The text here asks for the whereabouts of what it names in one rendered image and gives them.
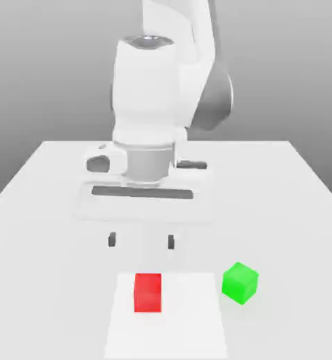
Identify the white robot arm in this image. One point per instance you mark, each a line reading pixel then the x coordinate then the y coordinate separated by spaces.
pixel 143 92

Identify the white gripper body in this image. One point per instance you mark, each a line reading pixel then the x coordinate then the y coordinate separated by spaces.
pixel 143 206

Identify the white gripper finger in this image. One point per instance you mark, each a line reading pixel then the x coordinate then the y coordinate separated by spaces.
pixel 112 237
pixel 170 239

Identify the small green cube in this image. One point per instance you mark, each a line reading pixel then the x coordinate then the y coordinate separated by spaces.
pixel 240 282

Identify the small red cube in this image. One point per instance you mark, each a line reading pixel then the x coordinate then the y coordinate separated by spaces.
pixel 147 292

